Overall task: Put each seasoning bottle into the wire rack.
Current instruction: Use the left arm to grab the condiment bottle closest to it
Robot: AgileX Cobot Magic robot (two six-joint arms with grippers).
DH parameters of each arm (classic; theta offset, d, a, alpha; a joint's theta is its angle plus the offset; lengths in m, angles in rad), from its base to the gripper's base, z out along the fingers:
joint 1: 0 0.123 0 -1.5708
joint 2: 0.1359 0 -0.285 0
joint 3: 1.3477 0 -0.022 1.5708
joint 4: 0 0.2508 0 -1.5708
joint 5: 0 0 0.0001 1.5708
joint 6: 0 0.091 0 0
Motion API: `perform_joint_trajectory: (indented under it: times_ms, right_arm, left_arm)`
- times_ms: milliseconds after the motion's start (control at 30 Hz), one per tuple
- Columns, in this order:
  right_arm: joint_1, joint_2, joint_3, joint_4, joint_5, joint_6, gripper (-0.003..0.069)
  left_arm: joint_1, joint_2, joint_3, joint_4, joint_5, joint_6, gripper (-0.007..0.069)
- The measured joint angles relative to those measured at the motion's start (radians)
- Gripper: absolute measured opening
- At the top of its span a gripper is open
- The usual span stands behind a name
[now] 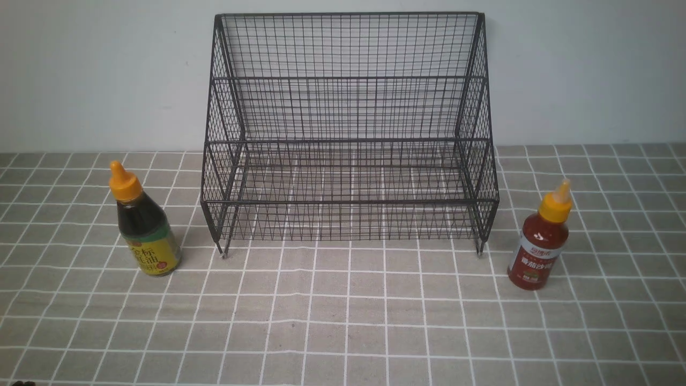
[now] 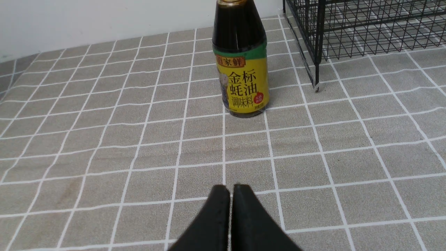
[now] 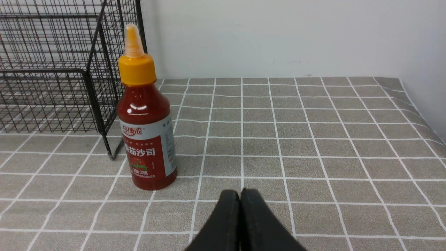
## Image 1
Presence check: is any dark soy sauce bottle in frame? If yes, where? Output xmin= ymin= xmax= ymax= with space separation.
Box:
xmin=109 ymin=161 xmax=181 ymax=277

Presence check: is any grey checked tablecloth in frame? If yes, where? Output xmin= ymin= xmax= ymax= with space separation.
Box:
xmin=1 ymin=143 xmax=685 ymax=385

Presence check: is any black wire mesh shelf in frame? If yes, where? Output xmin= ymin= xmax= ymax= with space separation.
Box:
xmin=199 ymin=11 xmax=500 ymax=257

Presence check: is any red tomato sauce bottle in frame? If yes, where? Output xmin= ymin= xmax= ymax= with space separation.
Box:
xmin=507 ymin=179 xmax=573 ymax=291

